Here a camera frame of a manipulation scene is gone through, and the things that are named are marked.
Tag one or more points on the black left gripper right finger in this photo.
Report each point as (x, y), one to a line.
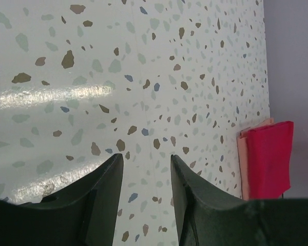
(207, 215)

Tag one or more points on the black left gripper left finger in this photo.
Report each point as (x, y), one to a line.
(82, 213)

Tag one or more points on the magenta t shirt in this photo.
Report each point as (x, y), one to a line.
(269, 154)

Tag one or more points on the folded peach t shirt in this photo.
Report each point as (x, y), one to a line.
(243, 162)

